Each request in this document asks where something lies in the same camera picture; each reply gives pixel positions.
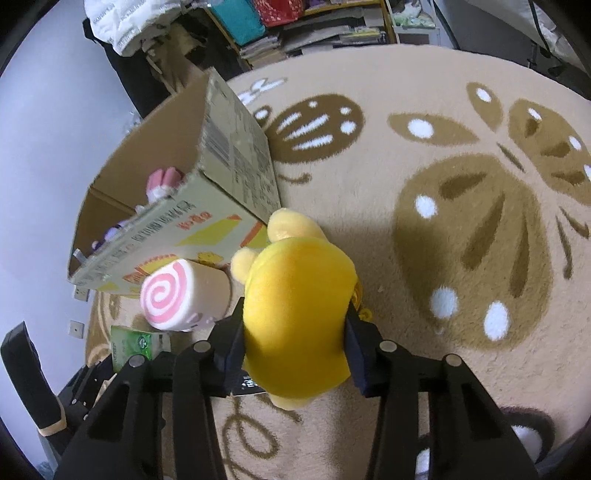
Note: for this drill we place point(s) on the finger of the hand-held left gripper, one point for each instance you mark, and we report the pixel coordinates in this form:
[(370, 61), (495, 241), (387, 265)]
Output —
[(27, 378)]

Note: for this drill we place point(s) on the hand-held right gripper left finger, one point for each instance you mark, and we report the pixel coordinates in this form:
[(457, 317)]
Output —
[(226, 355)]

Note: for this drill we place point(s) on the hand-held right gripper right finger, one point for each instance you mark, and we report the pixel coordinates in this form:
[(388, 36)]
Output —
[(358, 355)]

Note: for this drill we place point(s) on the yellow plush toy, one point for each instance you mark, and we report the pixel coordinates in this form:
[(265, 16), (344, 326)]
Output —
[(295, 314)]

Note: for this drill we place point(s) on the purple doll plush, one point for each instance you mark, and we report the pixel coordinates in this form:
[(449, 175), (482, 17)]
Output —
[(111, 233)]

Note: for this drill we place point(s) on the pink penguin plush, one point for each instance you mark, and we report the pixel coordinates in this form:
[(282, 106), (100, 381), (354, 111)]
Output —
[(161, 182)]

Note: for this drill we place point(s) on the printed cardboard box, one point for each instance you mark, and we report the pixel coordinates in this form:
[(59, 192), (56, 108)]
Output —
[(231, 138)]

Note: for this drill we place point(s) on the green packet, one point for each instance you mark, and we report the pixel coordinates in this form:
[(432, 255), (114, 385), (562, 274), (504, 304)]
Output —
[(138, 341)]

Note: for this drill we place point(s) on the pink swirl roll plush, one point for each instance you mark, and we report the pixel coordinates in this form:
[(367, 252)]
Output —
[(171, 295)]

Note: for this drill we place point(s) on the beige patterned rug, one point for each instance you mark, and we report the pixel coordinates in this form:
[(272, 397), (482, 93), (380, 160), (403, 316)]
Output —
[(369, 184)]

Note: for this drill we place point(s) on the black hanging coat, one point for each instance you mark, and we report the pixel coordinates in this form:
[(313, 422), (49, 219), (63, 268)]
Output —
[(134, 78)]

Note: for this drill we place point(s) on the beige hanging coat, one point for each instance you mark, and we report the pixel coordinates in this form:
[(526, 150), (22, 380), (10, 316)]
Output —
[(184, 50)]

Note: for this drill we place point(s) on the stack of books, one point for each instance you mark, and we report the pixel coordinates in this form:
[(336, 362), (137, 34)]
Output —
[(263, 48)]

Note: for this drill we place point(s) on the pile of magazines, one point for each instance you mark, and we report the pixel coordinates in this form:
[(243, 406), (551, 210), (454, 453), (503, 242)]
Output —
[(323, 34)]

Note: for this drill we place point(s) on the white trolley cart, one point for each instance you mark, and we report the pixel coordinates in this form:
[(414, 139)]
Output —
[(415, 28)]

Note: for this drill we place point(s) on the teal bag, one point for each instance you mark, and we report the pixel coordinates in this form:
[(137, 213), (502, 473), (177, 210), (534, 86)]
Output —
[(240, 21)]

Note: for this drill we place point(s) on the red patterned bag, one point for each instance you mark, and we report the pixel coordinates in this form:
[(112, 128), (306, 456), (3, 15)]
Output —
[(277, 11)]

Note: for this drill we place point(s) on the white puffer jacket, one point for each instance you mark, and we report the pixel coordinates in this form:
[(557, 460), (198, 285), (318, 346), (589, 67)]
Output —
[(120, 23)]

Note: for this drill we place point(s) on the white wall socket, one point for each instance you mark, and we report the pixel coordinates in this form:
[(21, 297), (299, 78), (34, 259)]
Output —
[(81, 293), (76, 328)]

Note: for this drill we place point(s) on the yellow frame shelf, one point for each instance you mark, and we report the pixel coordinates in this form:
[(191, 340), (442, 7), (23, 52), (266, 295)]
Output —
[(390, 23)]

